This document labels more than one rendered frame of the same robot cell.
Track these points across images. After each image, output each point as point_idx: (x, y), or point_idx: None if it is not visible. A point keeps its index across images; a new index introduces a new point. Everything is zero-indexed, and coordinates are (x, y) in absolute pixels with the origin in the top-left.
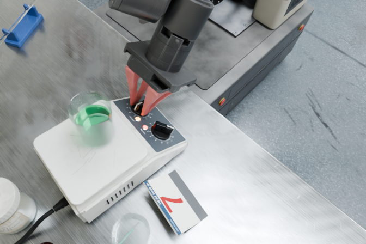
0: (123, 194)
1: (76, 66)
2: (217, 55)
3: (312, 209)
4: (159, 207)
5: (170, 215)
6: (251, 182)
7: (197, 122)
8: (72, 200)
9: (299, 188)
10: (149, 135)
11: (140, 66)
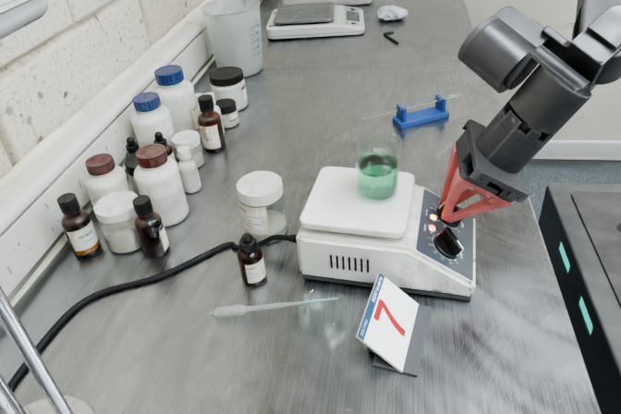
0: (352, 274)
1: (435, 165)
2: None
3: None
4: (369, 301)
5: (371, 318)
6: (521, 404)
7: (517, 291)
8: (302, 217)
9: None
10: (428, 236)
11: (464, 143)
